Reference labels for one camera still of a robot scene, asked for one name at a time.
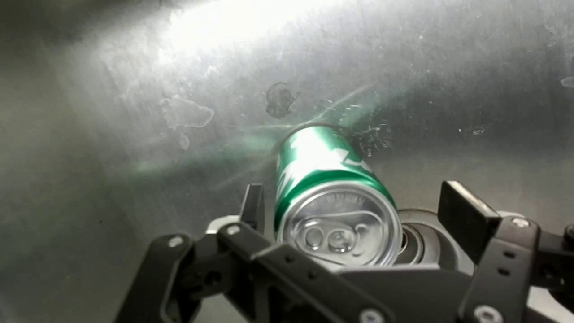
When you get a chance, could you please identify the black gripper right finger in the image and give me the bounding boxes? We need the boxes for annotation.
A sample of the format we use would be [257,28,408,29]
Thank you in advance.
[438,178,574,323]

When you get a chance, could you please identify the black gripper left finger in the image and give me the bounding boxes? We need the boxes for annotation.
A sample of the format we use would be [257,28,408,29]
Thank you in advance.
[114,182,399,323]

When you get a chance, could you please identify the green soda can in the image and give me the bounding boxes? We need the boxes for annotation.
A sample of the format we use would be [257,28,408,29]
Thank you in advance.
[273,123,406,270]

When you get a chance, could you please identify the stainless steel double sink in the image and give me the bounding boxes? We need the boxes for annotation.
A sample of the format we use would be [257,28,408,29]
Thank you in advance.
[0,0,574,323]

